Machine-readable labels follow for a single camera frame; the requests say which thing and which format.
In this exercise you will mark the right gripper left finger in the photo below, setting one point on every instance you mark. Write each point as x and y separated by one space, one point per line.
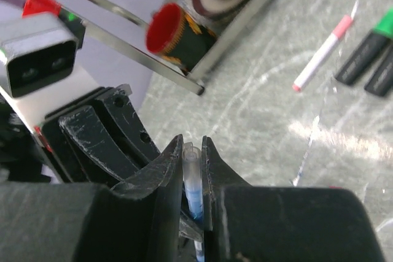
136 221

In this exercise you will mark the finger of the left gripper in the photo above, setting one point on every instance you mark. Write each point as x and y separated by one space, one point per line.
86 130
119 117

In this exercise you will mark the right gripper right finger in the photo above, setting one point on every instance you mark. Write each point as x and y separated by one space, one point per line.
247 223

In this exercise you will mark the clear blue pen cap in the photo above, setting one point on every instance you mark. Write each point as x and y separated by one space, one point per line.
191 166

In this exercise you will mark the white pen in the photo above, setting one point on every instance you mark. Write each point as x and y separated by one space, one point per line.
318 58

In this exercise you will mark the black orange-tipped highlighter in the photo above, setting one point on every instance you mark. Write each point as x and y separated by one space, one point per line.
381 81

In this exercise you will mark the black green-tipped highlighter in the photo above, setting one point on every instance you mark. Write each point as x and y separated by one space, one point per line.
362 57

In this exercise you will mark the small pink eraser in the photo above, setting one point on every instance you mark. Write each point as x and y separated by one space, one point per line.
342 26

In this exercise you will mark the green highlighter cap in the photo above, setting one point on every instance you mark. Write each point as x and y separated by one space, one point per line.
385 25

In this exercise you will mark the steel dish rack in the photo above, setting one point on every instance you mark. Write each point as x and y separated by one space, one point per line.
226 33

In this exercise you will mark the red cup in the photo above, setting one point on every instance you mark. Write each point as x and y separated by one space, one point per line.
176 37

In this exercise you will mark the dark red plate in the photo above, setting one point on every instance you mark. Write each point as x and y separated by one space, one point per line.
218 11

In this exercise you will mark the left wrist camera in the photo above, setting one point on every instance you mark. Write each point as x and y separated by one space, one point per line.
38 74

